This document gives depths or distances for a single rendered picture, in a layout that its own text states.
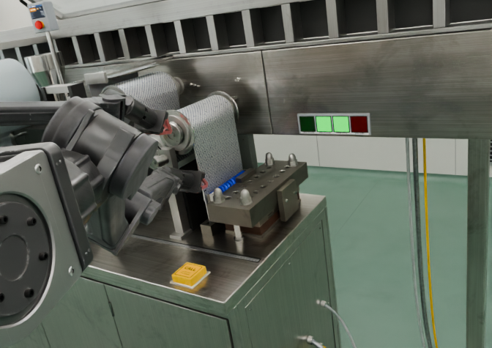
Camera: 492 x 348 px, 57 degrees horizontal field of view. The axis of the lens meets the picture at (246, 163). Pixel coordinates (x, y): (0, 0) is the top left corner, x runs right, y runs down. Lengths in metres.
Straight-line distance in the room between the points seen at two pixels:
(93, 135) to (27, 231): 0.15
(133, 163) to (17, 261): 0.17
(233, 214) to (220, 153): 0.25
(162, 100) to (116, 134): 1.18
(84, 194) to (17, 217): 0.09
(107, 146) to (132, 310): 1.10
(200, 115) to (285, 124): 0.32
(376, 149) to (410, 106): 2.67
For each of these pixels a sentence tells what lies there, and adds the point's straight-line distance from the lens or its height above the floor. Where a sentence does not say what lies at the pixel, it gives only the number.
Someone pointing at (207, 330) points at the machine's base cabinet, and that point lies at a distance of 1.36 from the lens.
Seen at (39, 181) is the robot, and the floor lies 1.49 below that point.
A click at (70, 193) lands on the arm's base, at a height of 1.46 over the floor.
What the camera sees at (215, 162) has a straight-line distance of 1.51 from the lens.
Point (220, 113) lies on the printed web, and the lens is 1.53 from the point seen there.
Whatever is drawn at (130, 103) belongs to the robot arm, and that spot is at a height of 1.39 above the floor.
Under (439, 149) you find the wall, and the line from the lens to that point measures 3.97.
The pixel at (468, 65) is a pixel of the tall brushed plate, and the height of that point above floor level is 1.35.
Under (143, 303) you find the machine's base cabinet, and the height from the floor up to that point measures 0.78.
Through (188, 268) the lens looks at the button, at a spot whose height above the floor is 0.92.
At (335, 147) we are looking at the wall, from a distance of 4.22.
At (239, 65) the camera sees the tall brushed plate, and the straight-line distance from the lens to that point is 1.64.
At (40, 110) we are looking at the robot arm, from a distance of 1.18.
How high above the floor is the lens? 1.59
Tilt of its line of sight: 19 degrees down
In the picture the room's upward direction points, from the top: 9 degrees counter-clockwise
